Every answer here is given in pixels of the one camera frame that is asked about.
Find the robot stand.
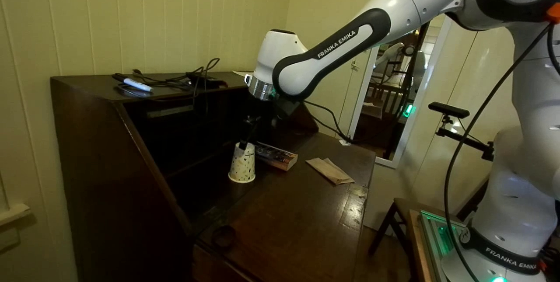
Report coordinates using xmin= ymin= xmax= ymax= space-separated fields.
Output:
xmin=369 ymin=177 xmax=560 ymax=282

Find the white framed mirror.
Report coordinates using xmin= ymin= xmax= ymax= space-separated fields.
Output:
xmin=347 ymin=14 xmax=454 ymax=169

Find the white dotted paper cup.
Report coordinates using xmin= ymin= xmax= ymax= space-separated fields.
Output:
xmin=228 ymin=142 xmax=256 ymax=184

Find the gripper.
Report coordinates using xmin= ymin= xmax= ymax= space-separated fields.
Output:
xmin=238 ymin=95 xmax=303 ymax=151

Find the dark wooden secretary desk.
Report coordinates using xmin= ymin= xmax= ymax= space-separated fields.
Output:
xmin=50 ymin=71 xmax=377 ymax=282

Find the tangle of black cables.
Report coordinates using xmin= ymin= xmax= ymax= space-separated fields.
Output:
xmin=131 ymin=58 xmax=229 ymax=91

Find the brown paper bag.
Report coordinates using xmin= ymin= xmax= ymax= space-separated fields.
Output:
xmin=305 ymin=157 xmax=355 ymax=185

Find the white and black marker pen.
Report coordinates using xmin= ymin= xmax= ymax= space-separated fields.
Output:
xmin=112 ymin=73 xmax=154 ymax=93

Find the black cable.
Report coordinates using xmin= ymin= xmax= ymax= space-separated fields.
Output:
xmin=302 ymin=100 xmax=351 ymax=143

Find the camera on mount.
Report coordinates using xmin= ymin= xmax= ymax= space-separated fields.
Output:
xmin=427 ymin=101 xmax=495 ymax=162

